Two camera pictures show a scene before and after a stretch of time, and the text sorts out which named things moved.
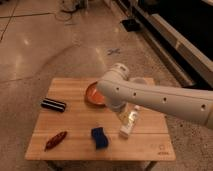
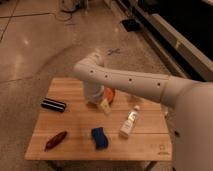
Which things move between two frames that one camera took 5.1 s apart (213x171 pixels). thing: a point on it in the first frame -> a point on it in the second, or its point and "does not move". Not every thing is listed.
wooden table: [69, 128] does not move
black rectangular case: [53, 105] does not move
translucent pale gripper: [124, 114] -> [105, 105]
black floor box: [131, 25] does not move
